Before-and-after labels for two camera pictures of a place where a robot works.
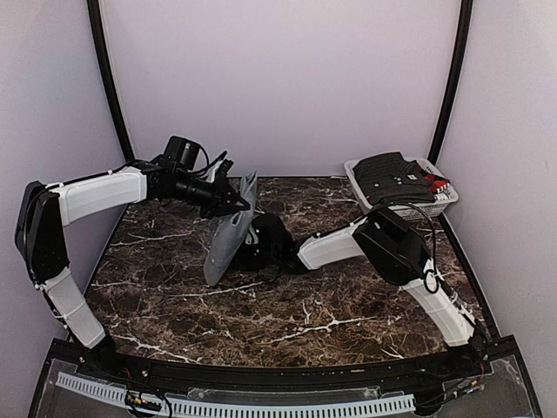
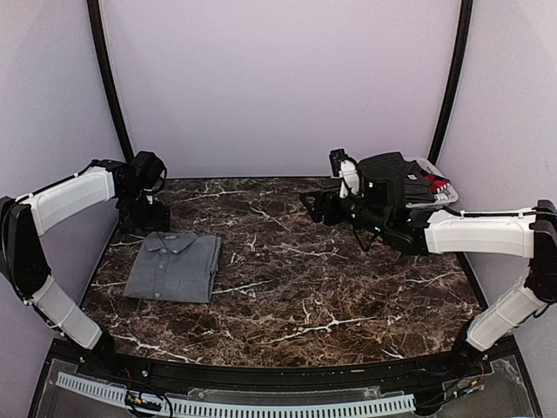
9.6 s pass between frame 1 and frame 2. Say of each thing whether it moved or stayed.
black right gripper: moved
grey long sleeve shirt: moved
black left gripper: moved
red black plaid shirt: stayed
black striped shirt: stayed
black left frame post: stayed
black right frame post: stayed
